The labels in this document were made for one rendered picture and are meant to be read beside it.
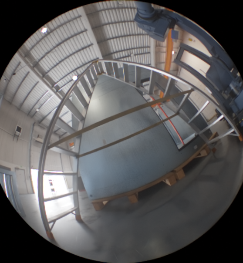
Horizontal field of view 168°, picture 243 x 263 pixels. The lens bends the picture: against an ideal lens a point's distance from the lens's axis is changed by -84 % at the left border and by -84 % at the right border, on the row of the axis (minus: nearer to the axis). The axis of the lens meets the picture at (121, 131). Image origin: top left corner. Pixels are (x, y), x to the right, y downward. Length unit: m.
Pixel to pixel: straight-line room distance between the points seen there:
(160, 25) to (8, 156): 10.00
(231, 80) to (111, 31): 7.64
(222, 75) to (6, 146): 10.80
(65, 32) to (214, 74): 7.77
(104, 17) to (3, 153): 12.49
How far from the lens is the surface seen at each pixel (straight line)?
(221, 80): 1.33
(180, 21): 1.34
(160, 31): 1.14
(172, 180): 1.23
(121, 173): 1.24
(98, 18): 7.92
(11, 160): 9.34
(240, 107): 1.39
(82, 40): 7.64
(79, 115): 1.05
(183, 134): 5.73
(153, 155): 1.23
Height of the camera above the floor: 0.51
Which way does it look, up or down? 25 degrees up
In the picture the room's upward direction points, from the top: 24 degrees counter-clockwise
